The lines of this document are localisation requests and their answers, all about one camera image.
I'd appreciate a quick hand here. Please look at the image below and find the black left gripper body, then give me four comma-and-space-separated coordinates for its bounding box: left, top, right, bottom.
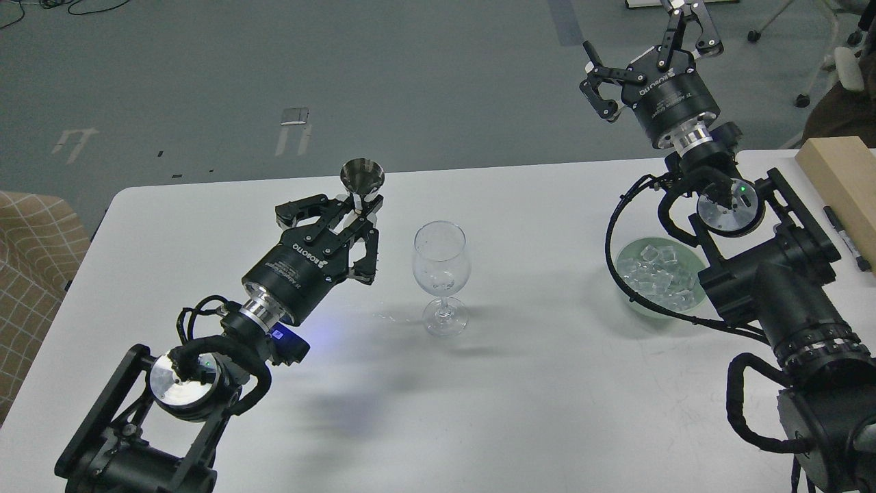
242, 227, 355, 327

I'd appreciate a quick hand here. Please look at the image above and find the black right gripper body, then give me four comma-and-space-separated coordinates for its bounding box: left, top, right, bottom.
623, 46, 720, 149

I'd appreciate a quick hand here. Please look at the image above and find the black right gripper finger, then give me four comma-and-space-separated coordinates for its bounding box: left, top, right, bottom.
580, 41, 647, 123
657, 0, 725, 69

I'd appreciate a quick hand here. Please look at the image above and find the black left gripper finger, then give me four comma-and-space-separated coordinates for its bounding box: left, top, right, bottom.
275, 194, 353, 234
326, 194, 384, 285

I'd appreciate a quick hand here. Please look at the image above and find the steel double jigger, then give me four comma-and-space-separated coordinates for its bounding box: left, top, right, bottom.
339, 158, 385, 216

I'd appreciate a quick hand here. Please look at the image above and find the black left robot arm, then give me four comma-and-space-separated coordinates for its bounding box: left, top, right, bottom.
54, 191, 384, 492

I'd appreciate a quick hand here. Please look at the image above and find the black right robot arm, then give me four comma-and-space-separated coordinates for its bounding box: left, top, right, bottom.
580, 1, 875, 492

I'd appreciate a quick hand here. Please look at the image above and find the clear wine glass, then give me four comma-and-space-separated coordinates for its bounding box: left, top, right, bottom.
412, 220, 472, 338

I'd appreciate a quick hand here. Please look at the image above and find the pile of clear ice cubes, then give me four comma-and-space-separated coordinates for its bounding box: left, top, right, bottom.
615, 238, 704, 312

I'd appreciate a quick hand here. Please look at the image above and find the white office chair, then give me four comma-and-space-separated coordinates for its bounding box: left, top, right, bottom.
747, 0, 876, 150

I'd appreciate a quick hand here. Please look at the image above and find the green bowl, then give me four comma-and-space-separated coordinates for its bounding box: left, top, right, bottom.
615, 237, 708, 320

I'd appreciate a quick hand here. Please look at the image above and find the light wooden block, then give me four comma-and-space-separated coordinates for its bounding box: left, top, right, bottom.
797, 136, 875, 268

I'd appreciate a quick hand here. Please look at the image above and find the tan checkered cushion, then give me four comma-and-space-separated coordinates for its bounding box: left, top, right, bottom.
1, 191, 90, 421

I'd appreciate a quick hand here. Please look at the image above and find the black marker pen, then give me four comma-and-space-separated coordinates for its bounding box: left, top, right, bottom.
823, 205, 872, 272

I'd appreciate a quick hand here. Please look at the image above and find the black cable on floor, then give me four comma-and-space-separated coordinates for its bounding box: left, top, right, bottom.
0, 0, 131, 29

